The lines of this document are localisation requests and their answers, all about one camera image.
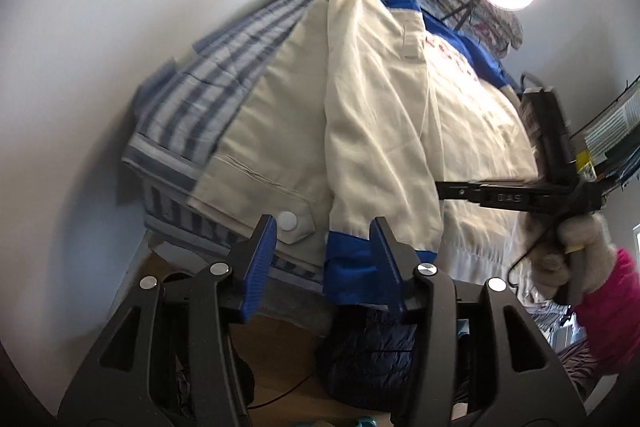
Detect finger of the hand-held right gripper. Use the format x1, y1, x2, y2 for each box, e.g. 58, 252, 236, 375
434, 179, 482, 206

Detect person's right hand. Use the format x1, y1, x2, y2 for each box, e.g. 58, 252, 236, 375
529, 211, 622, 304

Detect black ring light tripod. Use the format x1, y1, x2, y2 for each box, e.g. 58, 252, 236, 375
440, 0, 485, 30

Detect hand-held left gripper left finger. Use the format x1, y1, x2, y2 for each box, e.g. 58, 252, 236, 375
57, 214, 278, 427

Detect black clothes rack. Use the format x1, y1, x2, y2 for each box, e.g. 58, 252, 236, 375
570, 76, 640, 208

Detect cream and blue jacket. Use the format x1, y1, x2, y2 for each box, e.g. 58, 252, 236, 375
187, 0, 546, 313

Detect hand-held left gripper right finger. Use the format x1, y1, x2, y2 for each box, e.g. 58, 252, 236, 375
367, 217, 587, 427

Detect navy puffer jacket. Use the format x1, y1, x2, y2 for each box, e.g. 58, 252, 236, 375
316, 304, 418, 410

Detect blue white striped blanket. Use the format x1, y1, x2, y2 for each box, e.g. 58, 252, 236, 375
120, 0, 451, 293

